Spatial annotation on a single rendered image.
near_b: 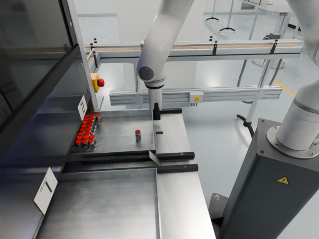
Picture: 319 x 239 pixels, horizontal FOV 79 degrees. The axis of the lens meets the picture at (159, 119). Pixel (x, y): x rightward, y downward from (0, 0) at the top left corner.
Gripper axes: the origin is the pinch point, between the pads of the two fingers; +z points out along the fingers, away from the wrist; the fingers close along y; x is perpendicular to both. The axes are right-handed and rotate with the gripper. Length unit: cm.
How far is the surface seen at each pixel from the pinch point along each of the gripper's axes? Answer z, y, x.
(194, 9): -20, -144, 46
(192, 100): 44, -80, 35
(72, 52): -29.5, 2.3, -26.6
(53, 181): -9.6, 38.0, -27.0
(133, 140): 3.5, 11.0, -10.1
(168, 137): 4.2, 10.0, 4.2
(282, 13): 5, -247, 203
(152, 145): 3.8, 14.2, -2.7
